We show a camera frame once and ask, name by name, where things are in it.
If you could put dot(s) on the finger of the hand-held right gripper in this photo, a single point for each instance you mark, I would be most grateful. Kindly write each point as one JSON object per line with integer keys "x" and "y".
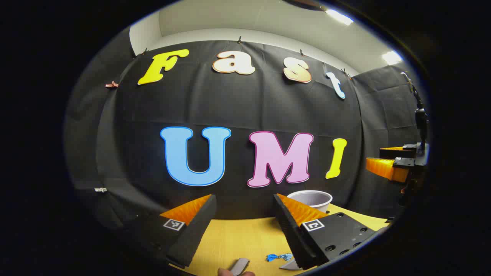
{"x": 383, "y": 168}
{"x": 399, "y": 152}

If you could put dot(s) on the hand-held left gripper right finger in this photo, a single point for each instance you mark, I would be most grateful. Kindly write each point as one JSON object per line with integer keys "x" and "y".
{"x": 291, "y": 234}

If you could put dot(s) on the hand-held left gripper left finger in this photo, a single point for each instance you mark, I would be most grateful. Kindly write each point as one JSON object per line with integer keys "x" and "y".
{"x": 191, "y": 234}

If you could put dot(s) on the blue paper trash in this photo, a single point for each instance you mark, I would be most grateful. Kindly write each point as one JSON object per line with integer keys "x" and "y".
{"x": 273, "y": 257}

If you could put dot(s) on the grey dustpan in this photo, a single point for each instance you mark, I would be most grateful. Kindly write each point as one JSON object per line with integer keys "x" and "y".
{"x": 289, "y": 265}

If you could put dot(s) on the white garbage bin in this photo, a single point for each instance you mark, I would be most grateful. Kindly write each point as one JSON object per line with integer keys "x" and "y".
{"x": 310, "y": 198}

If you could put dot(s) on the small grey broom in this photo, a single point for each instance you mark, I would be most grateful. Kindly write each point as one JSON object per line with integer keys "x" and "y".
{"x": 239, "y": 265}

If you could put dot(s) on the yellow wooden desktop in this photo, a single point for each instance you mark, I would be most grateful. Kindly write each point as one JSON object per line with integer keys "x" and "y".
{"x": 238, "y": 237}

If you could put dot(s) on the ceiling light panel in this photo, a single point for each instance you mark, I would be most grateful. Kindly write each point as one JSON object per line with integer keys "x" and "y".
{"x": 391, "y": 57}
{"x": 339, "y": 17}

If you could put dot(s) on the small white tag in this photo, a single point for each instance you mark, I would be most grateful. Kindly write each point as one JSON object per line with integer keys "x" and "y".
{"x": 100, "y": 189}

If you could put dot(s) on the black backdrop cloth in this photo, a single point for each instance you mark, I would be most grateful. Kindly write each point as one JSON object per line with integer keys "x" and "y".
{"x": 230, "y": 111}

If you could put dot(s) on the copper cloth clip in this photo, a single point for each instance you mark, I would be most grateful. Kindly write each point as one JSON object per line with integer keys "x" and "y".
{"x": 112, "y": 84}

